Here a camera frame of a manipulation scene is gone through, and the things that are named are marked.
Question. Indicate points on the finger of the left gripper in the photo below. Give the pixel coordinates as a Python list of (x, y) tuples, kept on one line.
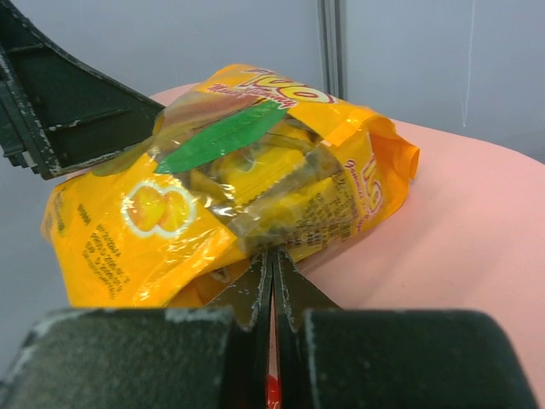
[(59, 115)]

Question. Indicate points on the red candy bag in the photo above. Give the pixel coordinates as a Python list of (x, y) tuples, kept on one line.
[(273, 393)]

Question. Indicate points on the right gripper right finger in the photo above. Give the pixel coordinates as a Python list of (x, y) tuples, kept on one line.
[(330, 357)]

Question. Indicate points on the pink three-tier shelf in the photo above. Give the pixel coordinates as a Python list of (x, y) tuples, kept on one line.
[(470, 234)]

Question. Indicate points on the orange candy bag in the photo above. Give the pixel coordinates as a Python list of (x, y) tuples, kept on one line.
[(246, 160)]

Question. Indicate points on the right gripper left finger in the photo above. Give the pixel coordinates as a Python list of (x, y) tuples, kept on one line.
[(211, 357)]

